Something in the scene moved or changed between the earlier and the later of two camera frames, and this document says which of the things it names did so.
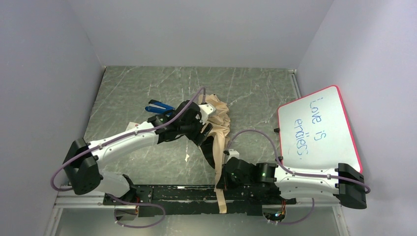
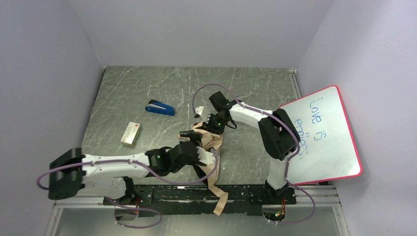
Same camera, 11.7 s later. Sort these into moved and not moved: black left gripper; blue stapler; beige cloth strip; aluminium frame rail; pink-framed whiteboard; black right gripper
Moved: black right gripper; beige cloth strip; black left gripper
Not moved: aluminium frame rail; blue stapler; pink-framed whiteboard
